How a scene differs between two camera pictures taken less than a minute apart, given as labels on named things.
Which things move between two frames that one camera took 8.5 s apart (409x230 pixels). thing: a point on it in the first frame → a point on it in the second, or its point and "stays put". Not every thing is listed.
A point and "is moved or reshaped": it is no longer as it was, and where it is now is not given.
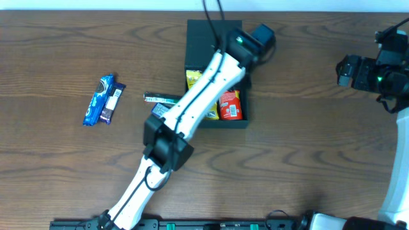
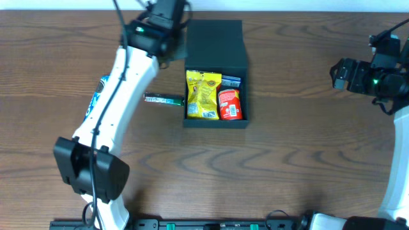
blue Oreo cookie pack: x=94 y=111 stays put
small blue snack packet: x=159 y=110 is moved or reshaped
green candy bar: x=165 y=98 stays put
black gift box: x=200 y=48 stays put
